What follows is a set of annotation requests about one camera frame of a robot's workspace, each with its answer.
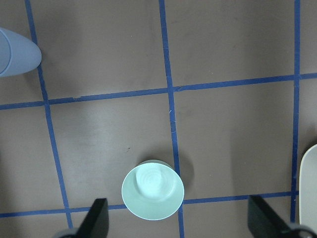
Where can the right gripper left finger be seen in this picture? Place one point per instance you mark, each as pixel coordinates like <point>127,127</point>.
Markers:
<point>94,225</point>

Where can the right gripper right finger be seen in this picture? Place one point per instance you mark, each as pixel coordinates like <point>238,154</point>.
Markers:
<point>264,222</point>

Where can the blue cup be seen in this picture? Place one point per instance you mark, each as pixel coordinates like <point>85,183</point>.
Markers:
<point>25,55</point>
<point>5,53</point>

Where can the green bowl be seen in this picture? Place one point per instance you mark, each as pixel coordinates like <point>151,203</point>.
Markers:
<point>153,190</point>

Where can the white toaster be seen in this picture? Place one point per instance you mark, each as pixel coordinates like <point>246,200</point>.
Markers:
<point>308,189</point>

